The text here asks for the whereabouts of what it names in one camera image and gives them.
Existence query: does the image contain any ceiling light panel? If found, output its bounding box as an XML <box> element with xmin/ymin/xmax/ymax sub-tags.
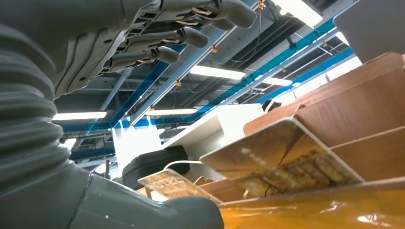
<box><xmin>271</xmin><ymin>0</ymin><xmax>324</xmax><ymax>28</ymax></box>
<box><xmin>262</xmin><ymin>77</ymin><xmax>294</xmax><ymax>87</ymax></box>
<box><xmin>52</xmin><ymin>111</ymin><xmax>107</xmax><ymax>121</ymax></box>
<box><xmin>145</xmin><ymin>108</ymin><xmax>197</xmax><ymax>116</ymax></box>
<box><xmin>189</xmin><ymin>65</ymin><xmax>246</xmax><ymax>81</ymax></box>

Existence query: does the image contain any wooden card holder box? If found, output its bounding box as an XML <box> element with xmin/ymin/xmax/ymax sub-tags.
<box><xmin>197</xmin><ymin>52</ymin><xmax>405</xmax><ymax>229</ymax></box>

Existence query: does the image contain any gold patterned room key card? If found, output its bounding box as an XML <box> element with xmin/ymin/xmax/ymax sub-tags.
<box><xmin>199</xmin><ymin>117</ymin><xmax>365</xmax><ymax>199</ymax></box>
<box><xmin>138</xmin><ymin>168</ymin><xmax>223</xmax><ymax>206</ymax></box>

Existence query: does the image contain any white cabinet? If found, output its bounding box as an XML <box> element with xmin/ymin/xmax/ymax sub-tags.
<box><xmin>110</xmin><ymin>103</ymin><xmax>265</xmax><ymax>178</ymax></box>

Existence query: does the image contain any white charging cable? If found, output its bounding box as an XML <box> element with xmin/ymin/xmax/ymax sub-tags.
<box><xmin>162</xmin><ymin>160</ymin><xmax>203</xmax><ymax>172</ymax></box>

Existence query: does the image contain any black round object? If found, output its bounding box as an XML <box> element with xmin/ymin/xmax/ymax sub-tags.
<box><xmin>122</xmin><ymin>145</ymin><xmax>191</xmax><ymax>190</ymax></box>

